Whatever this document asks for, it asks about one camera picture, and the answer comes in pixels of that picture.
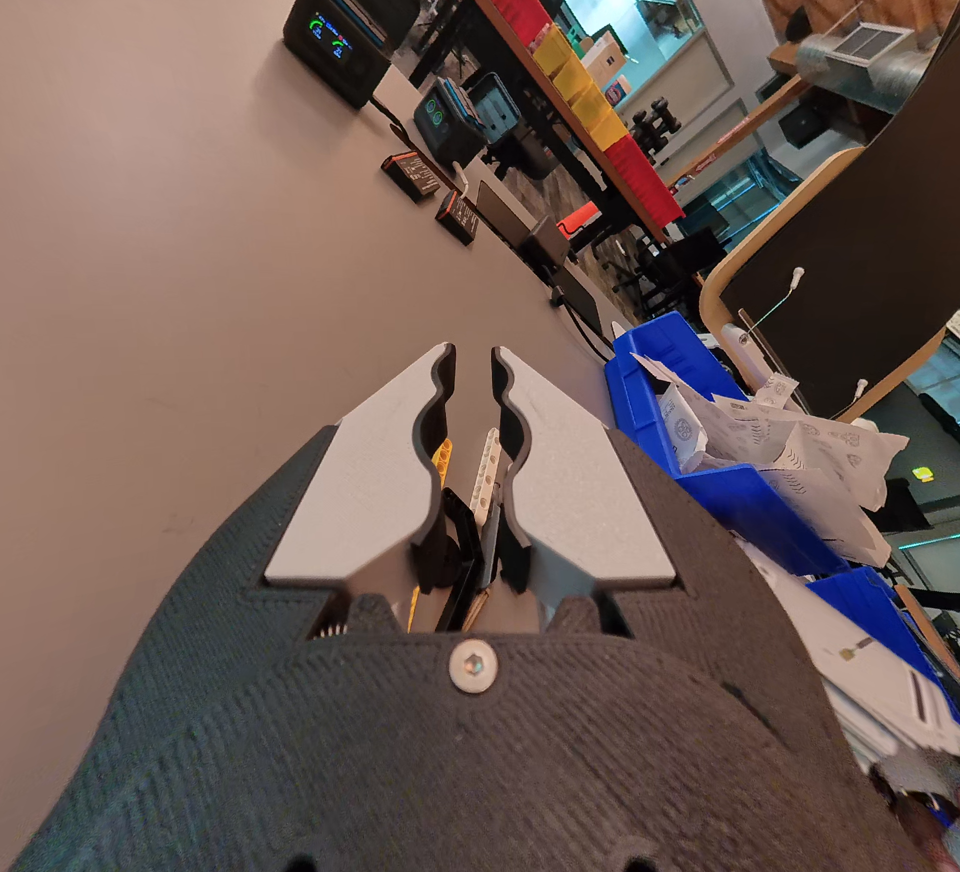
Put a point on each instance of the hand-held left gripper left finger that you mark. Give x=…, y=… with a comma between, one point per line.
x=345, y=504

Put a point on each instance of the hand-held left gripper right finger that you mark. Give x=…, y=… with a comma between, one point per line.
x=592, y=504

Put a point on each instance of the long yellow lego beam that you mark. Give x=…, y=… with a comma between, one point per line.
x=444, y=453

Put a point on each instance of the white lego beam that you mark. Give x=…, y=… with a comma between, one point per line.
x=486, y=470

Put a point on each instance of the long black lego beam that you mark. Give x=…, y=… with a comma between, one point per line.
x=463, y=542

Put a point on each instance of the lego instruction booklet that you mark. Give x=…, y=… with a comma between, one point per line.
x=847, y=662

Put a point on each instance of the blue storage bin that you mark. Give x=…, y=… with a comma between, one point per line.
x=727, y=504
x=855, y=594

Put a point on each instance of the crumpled white paper bags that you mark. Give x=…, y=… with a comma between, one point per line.
x=787, y=452

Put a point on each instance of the dark grey desk flap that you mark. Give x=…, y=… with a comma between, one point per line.
x=501, y=211
x=581, y=294

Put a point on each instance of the black power adapter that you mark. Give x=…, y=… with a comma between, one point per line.
x=544, y=245

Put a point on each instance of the red orange object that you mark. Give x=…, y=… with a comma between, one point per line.
x=579, y=220

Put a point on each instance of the black office chair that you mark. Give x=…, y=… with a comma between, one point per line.
x=525, y=151

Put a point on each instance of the yellow bin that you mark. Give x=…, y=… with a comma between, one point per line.
x=590, y=106
x=609, y=131
x=551, y=50
x=570, y=78

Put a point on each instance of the black dumbbell rack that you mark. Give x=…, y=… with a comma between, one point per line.
x=656, y=125

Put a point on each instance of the small black battery charger case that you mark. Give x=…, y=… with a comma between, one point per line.
x=442, y=129

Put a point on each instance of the white red labelled tub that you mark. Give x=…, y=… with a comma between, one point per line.
x=616, y=91

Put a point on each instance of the white cardboard box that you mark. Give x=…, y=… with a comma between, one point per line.
x=604, y=58

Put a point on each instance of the large black battery charger case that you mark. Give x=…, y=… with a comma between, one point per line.
x=334, y=54

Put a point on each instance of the black camera battery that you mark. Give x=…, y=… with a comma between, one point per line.
x=459, y=217
x=412, y=174

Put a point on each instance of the dark partition with wooden frame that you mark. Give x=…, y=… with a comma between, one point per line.
x=847, y=249

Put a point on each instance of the metal air duct with vent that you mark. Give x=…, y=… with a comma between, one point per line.
x=885, y=73

